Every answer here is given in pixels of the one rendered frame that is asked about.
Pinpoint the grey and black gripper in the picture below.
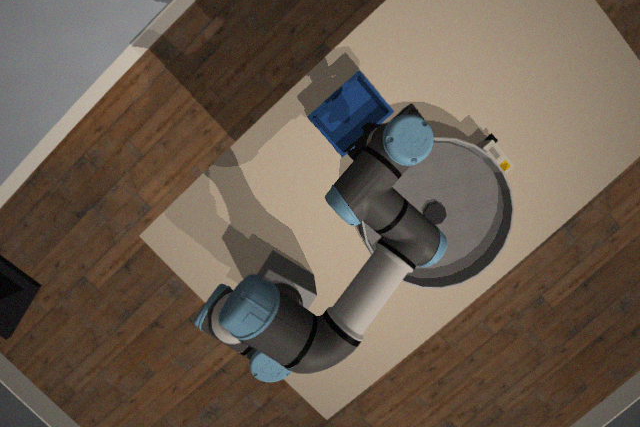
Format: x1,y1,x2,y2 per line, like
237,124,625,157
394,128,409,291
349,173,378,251
344,122,383,161

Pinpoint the grey round turntable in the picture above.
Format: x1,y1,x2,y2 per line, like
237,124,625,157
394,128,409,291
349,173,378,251
393,134,515,289

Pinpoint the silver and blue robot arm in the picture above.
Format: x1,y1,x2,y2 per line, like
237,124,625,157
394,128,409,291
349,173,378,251
194,104,447,382

